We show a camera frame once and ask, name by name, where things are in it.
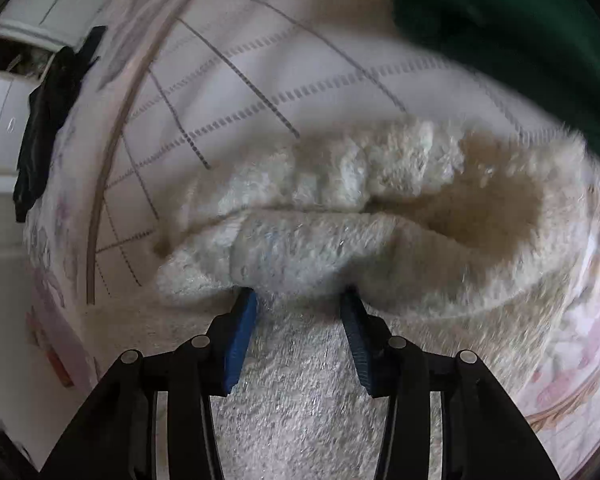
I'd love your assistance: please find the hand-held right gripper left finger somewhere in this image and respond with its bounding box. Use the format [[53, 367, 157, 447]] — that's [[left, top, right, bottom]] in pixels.
[[39, 287, 259, 480]]

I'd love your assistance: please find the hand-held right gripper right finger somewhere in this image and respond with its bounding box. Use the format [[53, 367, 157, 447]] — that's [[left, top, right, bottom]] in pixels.
[[340, 286, 562, 480]]

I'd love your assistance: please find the white fuzzy jacket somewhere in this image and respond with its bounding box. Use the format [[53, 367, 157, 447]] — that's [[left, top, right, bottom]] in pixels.
[[155, 117, 600, 480]]

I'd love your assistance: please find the white quilted floral mat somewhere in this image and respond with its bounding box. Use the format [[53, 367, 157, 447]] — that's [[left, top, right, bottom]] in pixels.
[[85, 0, 556, 306]]

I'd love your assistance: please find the black crumpled garment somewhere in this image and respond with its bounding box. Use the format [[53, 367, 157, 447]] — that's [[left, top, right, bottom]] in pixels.
[[12, 25, 107, 223]]

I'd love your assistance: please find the green striped folded garment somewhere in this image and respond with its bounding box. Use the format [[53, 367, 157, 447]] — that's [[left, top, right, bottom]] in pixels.
[[392, 0, 600, 136]]

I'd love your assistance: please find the white sliding door wardrobe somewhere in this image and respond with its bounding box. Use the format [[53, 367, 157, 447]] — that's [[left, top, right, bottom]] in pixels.
[[0, 0, 106, 196]]

